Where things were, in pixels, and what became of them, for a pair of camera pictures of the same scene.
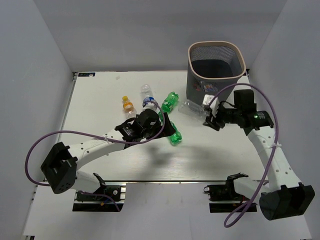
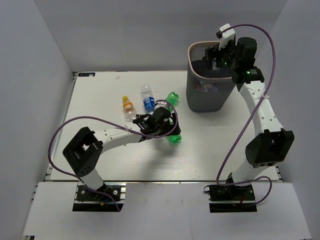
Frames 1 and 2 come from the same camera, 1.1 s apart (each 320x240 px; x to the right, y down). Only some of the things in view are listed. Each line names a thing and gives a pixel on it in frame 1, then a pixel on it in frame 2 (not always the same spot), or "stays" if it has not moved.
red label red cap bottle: (197, 89) stays
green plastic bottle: (176, 138) stays
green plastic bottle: (168, 104) stays
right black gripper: (215, 125) -> (211, 53)
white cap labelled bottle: (210, 88) stays
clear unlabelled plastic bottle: (189, 106) -> (214, 65)
